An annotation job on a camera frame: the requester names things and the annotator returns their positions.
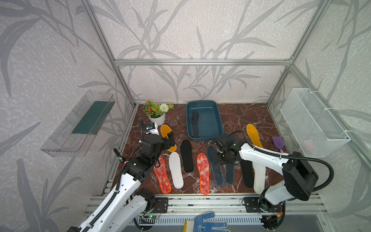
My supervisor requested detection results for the red orange-edged insole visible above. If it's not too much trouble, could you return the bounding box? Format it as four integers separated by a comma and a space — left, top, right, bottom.
197, 153, 210, 195
154, 156, 172, 194

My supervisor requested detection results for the dark grey fuzzy insole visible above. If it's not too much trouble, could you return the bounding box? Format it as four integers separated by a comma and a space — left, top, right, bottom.
190, 111, 201, 138

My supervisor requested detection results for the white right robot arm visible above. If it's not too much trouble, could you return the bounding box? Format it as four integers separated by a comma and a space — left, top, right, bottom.
215, 133, 334, 212

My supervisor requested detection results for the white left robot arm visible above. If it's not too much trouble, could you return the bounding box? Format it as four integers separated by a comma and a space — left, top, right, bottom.
68, 132, 175, 232

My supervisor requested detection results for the teal plastic storage box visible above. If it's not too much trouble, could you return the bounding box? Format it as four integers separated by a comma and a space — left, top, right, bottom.
186, 100, 224, 142

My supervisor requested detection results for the yellow fuzzy insole left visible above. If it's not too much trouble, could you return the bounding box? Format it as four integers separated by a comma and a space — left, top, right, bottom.
160, 124, 177, 152

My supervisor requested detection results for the yellow fuzzy insole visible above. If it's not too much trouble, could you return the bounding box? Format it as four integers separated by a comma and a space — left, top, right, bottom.
246, 124, 263, 148
160, 124, 177, 152

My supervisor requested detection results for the white insole left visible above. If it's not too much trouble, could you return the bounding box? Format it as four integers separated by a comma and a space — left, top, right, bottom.
169, 152, 184, 189

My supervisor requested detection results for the white insole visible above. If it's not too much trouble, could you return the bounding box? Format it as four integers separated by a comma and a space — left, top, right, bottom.
169, 152, 184, 189
252, 162, 266, 194

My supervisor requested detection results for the black insole left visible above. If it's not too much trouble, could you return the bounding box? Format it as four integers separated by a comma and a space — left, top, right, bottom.
180, 140, 194, 173

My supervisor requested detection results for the black insole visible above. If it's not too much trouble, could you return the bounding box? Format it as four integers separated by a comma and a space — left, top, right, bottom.
240, 159, 254, 188
180, 140, 194, 173

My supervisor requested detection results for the yellow fuzzy insole right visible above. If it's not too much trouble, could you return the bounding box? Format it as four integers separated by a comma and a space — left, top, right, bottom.
246, 124, 263, 148

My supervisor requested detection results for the potted artificial plant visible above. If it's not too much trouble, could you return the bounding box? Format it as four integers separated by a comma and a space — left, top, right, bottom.
143, 100, 174, 126

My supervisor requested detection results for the black insole right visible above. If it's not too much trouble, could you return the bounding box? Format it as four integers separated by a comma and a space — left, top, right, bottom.
240, 159, 254, 188

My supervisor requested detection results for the white insole right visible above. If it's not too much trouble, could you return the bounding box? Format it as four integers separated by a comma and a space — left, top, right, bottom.
252, 162, 266, 194

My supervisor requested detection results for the blue white work glove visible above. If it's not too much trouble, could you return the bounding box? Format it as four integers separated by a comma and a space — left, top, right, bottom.
183, 212, 230, 232

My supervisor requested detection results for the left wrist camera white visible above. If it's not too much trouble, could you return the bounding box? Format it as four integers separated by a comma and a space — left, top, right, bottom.
145, 122, 159, 135

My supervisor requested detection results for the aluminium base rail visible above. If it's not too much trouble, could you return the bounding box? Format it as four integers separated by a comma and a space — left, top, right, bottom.
83, 193, 328, 217

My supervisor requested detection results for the white wire mesh basket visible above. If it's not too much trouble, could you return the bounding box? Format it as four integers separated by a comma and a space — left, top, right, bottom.
280, 88, 351, 158

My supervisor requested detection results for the clear acrylic wall shelf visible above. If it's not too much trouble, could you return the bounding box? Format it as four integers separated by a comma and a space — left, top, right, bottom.
41, 90, 116, 158

